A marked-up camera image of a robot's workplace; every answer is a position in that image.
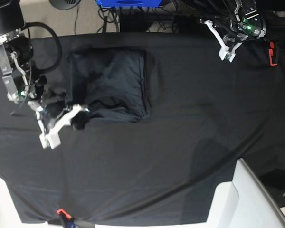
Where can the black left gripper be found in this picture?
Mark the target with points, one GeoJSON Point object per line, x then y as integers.
{"type": "Point", "coordinates": [253, 29]}

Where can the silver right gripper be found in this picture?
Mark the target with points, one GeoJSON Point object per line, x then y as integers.
{"type": "Point", "coordinates": [53, 111]}

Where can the dark grey T-shirt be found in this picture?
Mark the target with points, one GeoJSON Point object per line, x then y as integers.
{"type": "Point", "coordinates": [111, 83]}

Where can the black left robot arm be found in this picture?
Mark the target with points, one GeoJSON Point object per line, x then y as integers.
{"type": "Point", "coordinates": [236, 9]}

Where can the red black table clamp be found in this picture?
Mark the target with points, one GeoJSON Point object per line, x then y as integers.
{"type": "Point", "coordinates": [273, 53]}

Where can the red blue front clamp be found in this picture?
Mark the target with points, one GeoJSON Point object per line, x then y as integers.
{"type": "Point", "coordinates": [67, 221]}

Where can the round black stand base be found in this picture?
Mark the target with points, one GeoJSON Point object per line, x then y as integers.
{"type": "Point", "coordinates": [64, 4]}

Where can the blue plastic bin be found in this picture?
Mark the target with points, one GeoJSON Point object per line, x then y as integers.
{"type": "Point", "coordinates": [129, 3]}

